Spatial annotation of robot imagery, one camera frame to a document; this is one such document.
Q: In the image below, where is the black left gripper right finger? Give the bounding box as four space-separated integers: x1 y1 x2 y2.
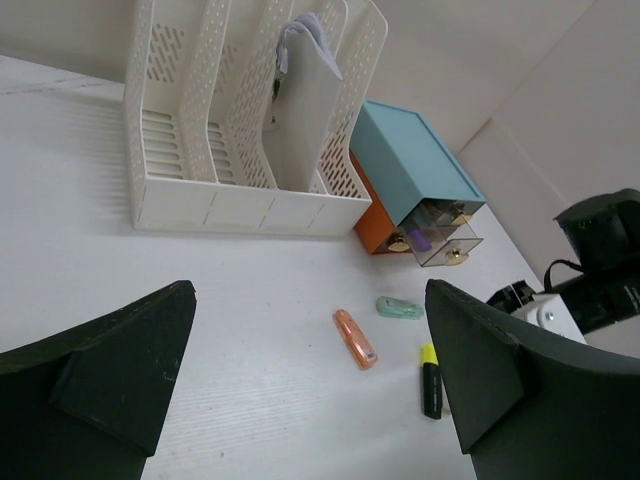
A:
425 279 639 479

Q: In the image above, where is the green highlighter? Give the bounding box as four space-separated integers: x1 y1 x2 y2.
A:
375 296 425 319

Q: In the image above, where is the orange drawer box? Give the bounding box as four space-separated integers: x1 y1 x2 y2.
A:
349 151 410 255

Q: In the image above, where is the clear drawer gold handle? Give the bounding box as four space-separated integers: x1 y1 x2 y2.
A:
404 198 485 269

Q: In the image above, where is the blue drawer box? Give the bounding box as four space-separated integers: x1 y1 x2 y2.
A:
348 99 487 227

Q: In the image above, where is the yellow highlighter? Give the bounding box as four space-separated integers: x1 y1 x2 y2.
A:
421 344 443 420

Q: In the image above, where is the white spiral notebook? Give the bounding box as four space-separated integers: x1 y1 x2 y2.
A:
263 12 343 192

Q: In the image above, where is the orange highlighter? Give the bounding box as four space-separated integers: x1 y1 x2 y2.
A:
333 309 378 370

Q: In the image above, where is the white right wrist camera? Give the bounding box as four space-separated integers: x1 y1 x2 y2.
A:
512 294 586 344

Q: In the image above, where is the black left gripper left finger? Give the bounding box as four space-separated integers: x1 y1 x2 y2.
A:
1 280 196 479

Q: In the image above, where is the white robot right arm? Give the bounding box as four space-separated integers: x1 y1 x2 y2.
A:
542 188 639 334

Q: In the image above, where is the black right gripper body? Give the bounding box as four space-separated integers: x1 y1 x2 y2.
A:
487 280 535 314

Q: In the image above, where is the white plastic file organizer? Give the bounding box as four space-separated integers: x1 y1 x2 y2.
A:
123 1 388 237

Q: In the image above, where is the purple highlighter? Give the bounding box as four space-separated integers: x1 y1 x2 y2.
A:
408 228 432 252

